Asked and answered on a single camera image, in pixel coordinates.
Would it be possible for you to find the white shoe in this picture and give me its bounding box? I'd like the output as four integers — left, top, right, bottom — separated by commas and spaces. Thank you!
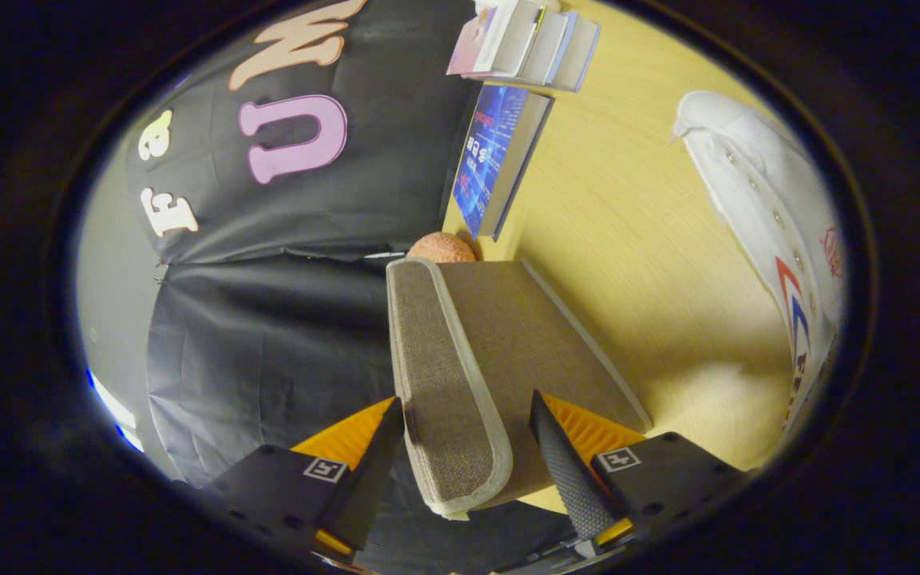
672, 90, 846, 448

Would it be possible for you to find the blue cover book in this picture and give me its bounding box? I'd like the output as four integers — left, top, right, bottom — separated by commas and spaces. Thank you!
452, 84, 555, 242

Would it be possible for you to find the pink cover book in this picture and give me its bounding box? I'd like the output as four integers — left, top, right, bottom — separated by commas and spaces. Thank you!
446, 0, 549, 81

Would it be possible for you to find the beige fabric storage box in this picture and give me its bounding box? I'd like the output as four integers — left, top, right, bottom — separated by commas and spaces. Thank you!
386, 257, 654, 520

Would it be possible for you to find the orange sponge ball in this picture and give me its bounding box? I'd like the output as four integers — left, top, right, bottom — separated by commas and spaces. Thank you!
406, 232, 478, 264

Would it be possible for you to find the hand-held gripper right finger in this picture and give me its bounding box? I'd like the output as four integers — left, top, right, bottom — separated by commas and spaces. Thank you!
529, 389, 752, 552

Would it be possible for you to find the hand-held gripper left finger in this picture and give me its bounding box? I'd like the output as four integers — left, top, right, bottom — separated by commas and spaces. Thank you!
188, 397, 406, 568

